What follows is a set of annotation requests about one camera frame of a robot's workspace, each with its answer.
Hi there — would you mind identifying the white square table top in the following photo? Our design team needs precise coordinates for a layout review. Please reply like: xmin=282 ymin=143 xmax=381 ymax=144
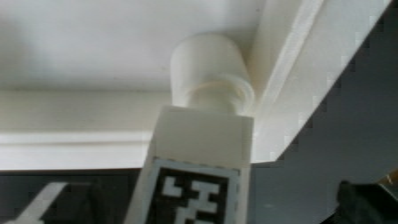
xmin=0 ymin=0 xmax=392 ymax=170

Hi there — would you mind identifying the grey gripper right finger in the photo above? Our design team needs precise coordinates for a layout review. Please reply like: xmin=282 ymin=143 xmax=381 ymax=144
xmin=321 ymin=181 xmax=398 ymax=224

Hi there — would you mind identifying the white leg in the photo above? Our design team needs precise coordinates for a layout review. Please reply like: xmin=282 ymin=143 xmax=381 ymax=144
xmin=122 ymin=34 xmax=253 ymax=224

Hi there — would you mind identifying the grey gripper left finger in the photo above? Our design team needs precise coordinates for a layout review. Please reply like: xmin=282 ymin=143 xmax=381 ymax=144
xmin=8 ymin=182 xmax=67 ymax=224

